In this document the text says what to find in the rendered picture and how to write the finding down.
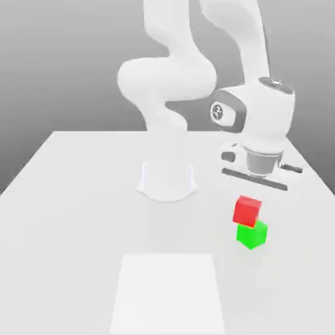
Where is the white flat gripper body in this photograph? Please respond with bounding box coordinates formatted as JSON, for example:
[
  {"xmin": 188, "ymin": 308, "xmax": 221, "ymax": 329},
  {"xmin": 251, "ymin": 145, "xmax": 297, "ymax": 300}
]
[{"xmin": 220, "ymin": 167, "xmax": 289, "ymax": 200}]

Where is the small red cube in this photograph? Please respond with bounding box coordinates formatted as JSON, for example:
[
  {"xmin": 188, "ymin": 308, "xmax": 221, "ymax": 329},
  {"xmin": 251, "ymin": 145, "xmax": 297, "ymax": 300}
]
[{"xmin": 232, "ymin": 194, "xmax": 263, "ymax": 229}]

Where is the small green cube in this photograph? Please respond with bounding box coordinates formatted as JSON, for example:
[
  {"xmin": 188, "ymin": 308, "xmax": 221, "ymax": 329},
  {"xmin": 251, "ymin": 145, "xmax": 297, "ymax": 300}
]
[{"xmin": 236, "ymin": 219, "xmax": 268, "ymax": 251}]

